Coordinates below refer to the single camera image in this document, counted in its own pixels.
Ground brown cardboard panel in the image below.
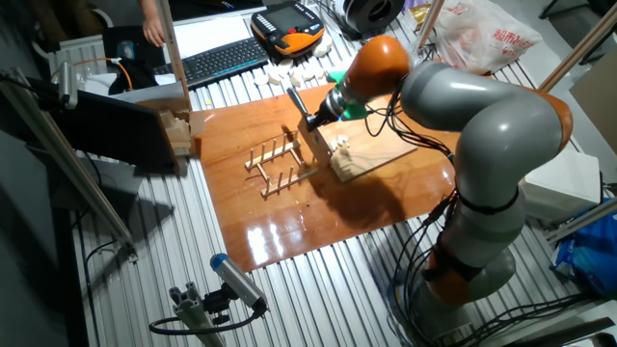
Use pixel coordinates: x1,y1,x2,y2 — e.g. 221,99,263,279
568,45,617,156

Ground black keyboard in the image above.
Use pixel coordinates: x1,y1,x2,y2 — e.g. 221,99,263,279
152,36,270,91

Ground stainless steel cleaver knife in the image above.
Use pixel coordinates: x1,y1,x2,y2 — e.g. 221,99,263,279
286,86,335,168

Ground slanted brown frame pole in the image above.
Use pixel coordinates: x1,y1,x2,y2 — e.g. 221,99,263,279
537,2,617,93

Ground large white radish chunk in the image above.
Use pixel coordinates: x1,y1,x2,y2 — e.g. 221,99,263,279
311,32,335,59

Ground black filament spool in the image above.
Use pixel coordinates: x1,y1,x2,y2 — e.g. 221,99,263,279
342,0,407,40

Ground orange black teach pendant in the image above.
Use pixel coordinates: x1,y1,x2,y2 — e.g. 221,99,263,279
250,0,326,60

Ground white plastic bag red print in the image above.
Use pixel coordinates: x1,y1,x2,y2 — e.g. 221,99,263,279
431,0,544,76

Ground orange cable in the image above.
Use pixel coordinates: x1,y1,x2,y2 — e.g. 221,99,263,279
71,56,134,92

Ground white plastic drawer box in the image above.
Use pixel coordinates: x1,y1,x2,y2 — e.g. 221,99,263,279
519,147,603,224

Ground silver camera blue end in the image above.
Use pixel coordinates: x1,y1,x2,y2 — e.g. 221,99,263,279
209,253,269,313

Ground wooden post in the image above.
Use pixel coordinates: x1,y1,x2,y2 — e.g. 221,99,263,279
154,0,193,112

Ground short brown frame pole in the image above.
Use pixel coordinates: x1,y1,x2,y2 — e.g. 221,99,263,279
415,0,445,52

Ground aluminium profile bracket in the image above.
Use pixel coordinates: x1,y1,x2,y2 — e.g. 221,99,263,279
168,281,228,347

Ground person's forearm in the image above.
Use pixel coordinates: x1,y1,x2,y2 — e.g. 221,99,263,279
137,0,160,20

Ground black camera cable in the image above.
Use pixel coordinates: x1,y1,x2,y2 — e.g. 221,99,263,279
148,301,269,336

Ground wooden peg rack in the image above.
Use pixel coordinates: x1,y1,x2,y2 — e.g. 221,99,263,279
244,129,320,200

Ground black camera clamp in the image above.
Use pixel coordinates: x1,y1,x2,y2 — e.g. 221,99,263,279
201,282,233,326

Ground black monitor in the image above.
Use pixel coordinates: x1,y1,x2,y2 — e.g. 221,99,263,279
47,89,178,174

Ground bamboo cutting board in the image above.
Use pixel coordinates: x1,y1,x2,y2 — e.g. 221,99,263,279
317,108,418,184

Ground grey aluminium rail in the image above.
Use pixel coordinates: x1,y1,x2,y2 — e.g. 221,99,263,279
546,197,617,244

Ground slanted aluminium beam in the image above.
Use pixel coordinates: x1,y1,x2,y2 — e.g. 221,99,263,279
0,67,140,264

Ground blue plastic bag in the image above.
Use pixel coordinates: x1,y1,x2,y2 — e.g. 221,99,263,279
549,198,617,298

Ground person's hand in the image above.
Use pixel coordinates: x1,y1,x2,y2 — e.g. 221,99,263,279
142,14,167,49

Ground glossy orange wooden board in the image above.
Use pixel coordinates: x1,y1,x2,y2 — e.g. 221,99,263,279
195,71,483,274

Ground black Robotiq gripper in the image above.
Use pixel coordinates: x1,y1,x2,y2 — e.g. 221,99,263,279
305,90,346,133

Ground black mouse pad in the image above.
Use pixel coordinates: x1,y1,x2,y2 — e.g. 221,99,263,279
103,26,165,73

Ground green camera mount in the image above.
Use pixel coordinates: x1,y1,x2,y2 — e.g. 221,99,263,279
328,70,369,121

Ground gold foil packet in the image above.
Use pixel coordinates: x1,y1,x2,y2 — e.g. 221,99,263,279
409,3,433,28

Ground small wooden blocks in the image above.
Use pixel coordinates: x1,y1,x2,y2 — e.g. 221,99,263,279
137,95,207,160

